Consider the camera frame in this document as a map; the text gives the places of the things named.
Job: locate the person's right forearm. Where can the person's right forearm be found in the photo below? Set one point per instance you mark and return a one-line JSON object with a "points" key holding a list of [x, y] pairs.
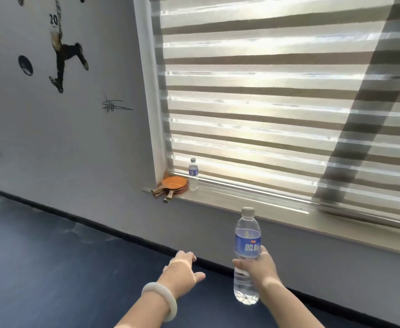
{"points": [[292, 310]]}

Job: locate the person's left forearm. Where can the person's left forearm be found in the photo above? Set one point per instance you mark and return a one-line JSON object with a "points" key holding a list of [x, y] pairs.
{"points": [[145, 310]]}

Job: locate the red paddle dark handle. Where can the red paddle dark handle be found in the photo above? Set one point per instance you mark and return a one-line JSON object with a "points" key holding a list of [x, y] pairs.
{"points": [[167, 199]]}

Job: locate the person's left hand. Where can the person's left hand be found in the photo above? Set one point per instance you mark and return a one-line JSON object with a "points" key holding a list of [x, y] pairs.
{"points": [[182, 276]]}

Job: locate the person's right hand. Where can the person's right hand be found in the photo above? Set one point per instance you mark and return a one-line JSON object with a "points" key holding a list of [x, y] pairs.
{"points": [[265, 269]]}

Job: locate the clear plastic water bottle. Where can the clear plastic water bottle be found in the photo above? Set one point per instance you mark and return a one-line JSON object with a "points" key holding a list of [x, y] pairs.
{"points": [[247, 235], [193, 174]]}

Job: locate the black football wall sticker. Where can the black football wall sticker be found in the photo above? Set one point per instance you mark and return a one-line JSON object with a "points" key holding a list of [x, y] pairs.
{"points": [[25, 65]]}

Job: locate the footballer leg wall sticker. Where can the footballer leg wall sticker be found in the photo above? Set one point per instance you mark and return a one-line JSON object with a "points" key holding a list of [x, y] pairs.
{"points": [[60, 54]]}

